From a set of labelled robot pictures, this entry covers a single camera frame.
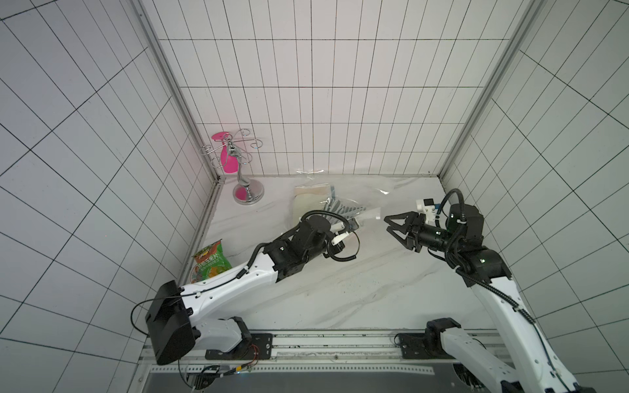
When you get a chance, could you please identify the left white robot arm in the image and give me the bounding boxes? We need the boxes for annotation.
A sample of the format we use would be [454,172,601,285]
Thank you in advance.
[144,211,353,365]

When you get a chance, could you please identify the pink plastic cup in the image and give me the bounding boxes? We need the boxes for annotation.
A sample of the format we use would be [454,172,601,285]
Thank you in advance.
[211,132,240,174]

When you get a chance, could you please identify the colourful snack packet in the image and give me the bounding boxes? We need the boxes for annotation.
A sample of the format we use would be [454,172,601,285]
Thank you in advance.
[190,240,232,283]

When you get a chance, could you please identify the aluminium mounting rail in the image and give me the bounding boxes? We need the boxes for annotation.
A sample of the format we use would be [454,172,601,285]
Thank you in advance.
[139,329,513,365]

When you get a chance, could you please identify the clear plastic vacuum bag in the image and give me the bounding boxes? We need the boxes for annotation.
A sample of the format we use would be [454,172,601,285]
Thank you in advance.
[284,172,394,229]

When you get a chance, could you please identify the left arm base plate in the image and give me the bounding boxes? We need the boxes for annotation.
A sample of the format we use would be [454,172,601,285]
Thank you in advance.
[205,333,274,361]

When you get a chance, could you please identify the green striped Doraemon towel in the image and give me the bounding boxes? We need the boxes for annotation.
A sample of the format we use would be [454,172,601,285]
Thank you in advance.
[324,196,373,219]

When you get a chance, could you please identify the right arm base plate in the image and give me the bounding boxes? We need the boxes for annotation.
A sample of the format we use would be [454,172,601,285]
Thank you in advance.
[394,332,455,360]

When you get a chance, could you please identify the blue and cream towel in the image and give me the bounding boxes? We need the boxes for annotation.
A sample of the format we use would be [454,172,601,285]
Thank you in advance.
[294,183,334,199]

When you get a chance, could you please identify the light green towel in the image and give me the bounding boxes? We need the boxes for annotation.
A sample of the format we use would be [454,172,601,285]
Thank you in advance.
[292,193,330,226]

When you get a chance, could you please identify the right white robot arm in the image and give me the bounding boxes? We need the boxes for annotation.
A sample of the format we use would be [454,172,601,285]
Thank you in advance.
[384,201,593,392]

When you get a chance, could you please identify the chrome cup holder stand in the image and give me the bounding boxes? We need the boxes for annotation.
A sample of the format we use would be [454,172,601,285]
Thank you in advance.
[201,129,265,206]

